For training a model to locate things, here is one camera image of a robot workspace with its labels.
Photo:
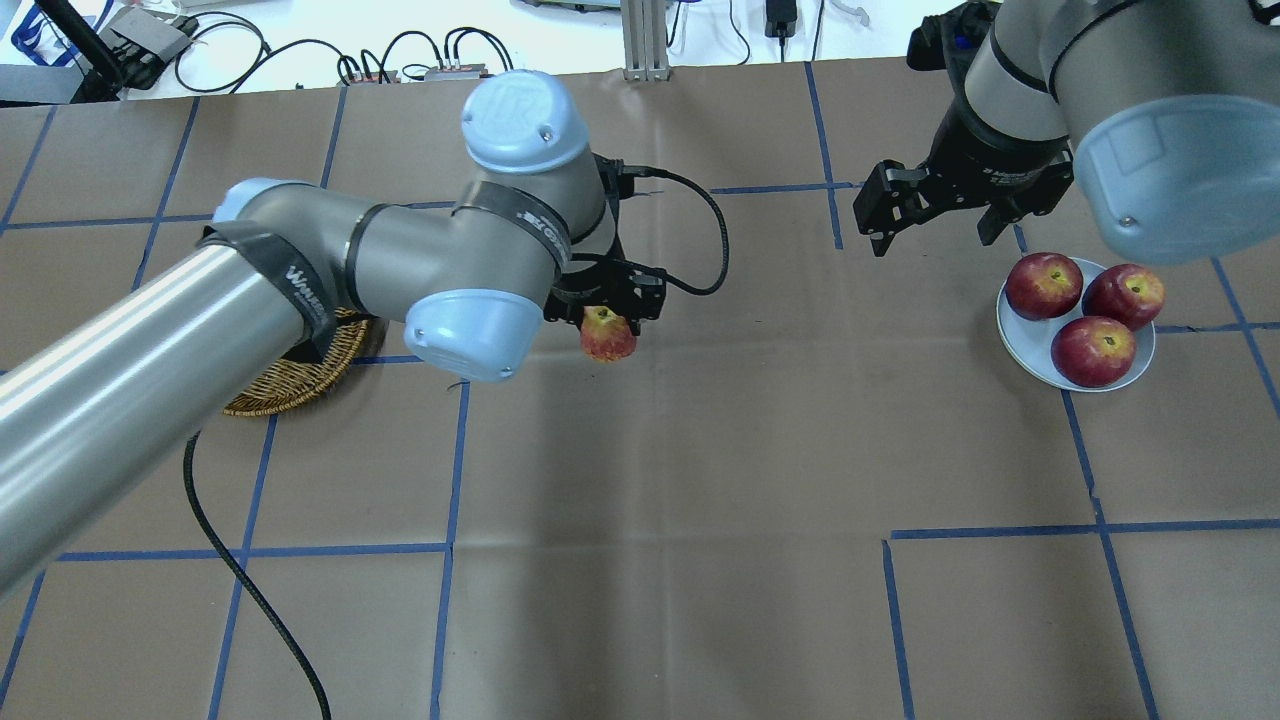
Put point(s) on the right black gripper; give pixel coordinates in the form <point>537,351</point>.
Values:
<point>1000,158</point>

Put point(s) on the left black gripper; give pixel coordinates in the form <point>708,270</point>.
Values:
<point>632,292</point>

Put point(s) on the red yellow apple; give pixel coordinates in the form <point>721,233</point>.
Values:
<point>605,336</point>

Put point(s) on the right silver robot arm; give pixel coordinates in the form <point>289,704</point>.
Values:
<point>1165,115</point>

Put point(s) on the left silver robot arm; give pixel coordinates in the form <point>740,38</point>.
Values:
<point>91,415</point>

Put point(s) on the red apple plate top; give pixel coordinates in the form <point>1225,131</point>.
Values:
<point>1043,286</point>

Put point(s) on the red apple plate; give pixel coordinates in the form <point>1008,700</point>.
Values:
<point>1043,286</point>
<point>1128,293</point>
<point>1093,351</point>

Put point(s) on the light blue plate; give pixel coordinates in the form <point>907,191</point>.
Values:
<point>1028,343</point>

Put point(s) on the red apple plate front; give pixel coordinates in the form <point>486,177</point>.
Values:
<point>1093,351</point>

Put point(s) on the red apple plate left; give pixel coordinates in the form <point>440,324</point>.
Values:
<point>1128,293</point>

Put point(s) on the woven wicker basket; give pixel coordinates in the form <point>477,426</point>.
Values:
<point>289,384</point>

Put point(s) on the black power adapter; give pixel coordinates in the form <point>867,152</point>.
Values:
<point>780,19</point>

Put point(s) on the aluminium frame post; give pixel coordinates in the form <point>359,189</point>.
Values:
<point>645,50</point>

